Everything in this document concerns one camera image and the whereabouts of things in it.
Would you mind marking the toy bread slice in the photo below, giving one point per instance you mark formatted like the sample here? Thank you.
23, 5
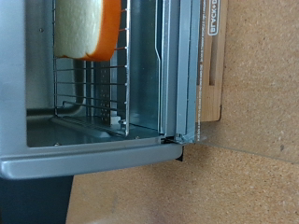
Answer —
81, 28

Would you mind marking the metal oven rack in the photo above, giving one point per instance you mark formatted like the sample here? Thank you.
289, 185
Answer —
127, 93

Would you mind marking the silver toaster oven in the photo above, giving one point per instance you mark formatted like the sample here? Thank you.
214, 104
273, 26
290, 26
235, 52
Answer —
12, 93

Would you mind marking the wooden slatted block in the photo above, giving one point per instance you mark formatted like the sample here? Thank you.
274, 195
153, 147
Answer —
215, 93

